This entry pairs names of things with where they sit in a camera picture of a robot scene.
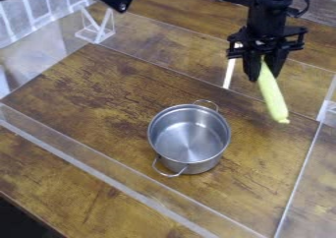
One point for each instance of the stainless steel pot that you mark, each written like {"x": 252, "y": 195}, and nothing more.
{"x": 189, "y": 135}

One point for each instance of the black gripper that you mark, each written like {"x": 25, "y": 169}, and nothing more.
{"x": 266, "y": 36}

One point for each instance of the clear acrylic barrier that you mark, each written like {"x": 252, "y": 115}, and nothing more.
{"x": 200, "y": 218}

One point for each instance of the clear acrylic triangle stand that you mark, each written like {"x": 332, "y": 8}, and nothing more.
{"x": 93, "y": 32}

